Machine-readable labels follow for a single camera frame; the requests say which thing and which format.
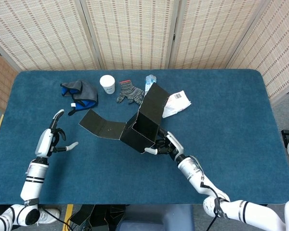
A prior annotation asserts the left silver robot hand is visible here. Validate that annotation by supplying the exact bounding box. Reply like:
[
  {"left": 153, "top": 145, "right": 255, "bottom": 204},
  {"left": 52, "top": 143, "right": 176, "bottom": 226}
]
[{"left": 35, "top": 109, "right": 79, "bottom": 159}]

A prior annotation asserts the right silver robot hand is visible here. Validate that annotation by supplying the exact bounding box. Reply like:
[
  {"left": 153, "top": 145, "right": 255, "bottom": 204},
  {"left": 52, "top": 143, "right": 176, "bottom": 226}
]
[{"left": 144, "top": 128, "right": 185, "bottom": 162}]

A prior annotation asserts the black foldable cardboard box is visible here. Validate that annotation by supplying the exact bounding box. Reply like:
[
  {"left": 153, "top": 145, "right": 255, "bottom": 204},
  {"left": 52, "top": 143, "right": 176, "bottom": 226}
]
[{"left": 79, "top": 82, "right": 171, "bottom": 154}]

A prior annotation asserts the blue carpeted table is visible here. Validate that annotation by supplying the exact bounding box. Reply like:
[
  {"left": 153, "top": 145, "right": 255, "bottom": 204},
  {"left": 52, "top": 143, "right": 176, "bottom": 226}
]
[{"left": 0, "top": 69, "right": 289, "bottom": 205}]

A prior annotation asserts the white plastic package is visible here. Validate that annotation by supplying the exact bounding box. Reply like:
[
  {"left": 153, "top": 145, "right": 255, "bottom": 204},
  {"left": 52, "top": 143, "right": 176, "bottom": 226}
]
[{"left": 161, "top": 90, "right": 192, "bottom": 118}]

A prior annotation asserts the grey and blue cloth bag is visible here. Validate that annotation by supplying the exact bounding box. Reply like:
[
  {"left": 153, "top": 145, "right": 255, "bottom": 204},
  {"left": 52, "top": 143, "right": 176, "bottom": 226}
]
[{"left": 60, "top": 79, "right": 99, "bottom": 116}]

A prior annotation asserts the striped knit glove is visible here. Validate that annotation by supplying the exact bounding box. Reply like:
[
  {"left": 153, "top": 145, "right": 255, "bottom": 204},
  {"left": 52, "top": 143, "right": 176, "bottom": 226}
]
[{"left": 116, "top": 80, "right": 145, "bottom": 106}]

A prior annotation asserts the clear plastic water bottle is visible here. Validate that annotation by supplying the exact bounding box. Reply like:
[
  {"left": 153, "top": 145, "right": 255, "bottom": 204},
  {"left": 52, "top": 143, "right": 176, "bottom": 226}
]
[{"left": 144, "top": 74, "right": 158, "bottom": 94}]

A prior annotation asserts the blue grey padded seat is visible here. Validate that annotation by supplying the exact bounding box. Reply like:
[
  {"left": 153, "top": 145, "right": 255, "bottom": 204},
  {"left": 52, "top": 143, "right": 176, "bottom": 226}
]
[{"left": 115, "top": 204, "right": 196, "bottom": 231}]

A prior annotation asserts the brown woven screen panel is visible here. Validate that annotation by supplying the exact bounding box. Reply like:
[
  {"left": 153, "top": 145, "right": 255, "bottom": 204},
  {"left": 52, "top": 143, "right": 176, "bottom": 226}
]
[{"left": 0, "top": 44, "right": 19, "bottom": 113}]

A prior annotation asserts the white paper cup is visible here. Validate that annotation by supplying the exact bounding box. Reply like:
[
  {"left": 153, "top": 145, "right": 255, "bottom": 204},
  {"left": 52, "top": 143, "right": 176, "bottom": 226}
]
[{"left": 99, "top": 75, "right": 116, "bottom": 95}]

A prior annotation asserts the black cardboard sheet stack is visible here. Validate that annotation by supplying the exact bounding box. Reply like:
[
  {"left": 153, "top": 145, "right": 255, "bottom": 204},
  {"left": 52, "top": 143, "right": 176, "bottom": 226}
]
[{"left": 69, "top": 204, "right": 128, "bottom": 231}]

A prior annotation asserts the beige woven screen panel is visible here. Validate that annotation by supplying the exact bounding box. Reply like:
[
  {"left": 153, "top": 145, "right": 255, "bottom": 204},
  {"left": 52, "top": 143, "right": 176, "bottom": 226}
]
[
  {"left": 0, "top": 0, "right": 102, "bottom": 72},
  {"left": 226, "top": 0, "right": 289, "bottom": 102},
  {"left": 80, "top": 0, "right": 181, "bottom": 70},
  {"left": 168, "top": 0, "right": 272, "bottom": 70}
]

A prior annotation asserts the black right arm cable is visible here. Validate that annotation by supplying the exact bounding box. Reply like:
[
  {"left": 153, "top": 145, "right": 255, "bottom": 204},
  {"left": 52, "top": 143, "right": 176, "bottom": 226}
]
[{"left": 199, "top": 177, "right": 229, "bottom": 231}]

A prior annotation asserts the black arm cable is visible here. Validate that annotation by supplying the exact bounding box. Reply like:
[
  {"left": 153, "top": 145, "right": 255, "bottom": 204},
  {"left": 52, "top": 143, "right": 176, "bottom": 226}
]
[
  {"left": 199, "top": 177, "right": 229, "bottom": 231},
  {"left": 42, "top": 208, "right": 72, "bottom": 231}
]

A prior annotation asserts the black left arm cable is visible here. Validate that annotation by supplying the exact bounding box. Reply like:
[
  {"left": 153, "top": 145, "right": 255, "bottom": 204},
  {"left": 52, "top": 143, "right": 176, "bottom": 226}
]
[{"left": 42, "top": 208, "right": 72, "bottom": 231}]

